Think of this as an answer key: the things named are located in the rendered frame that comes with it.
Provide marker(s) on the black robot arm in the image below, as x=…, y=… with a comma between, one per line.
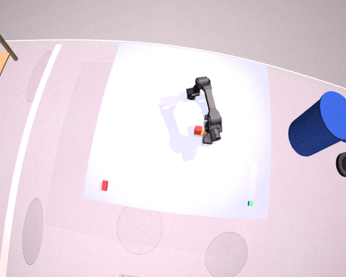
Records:
x=214, y=119

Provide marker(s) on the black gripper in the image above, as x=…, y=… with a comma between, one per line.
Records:
x=206, y=136

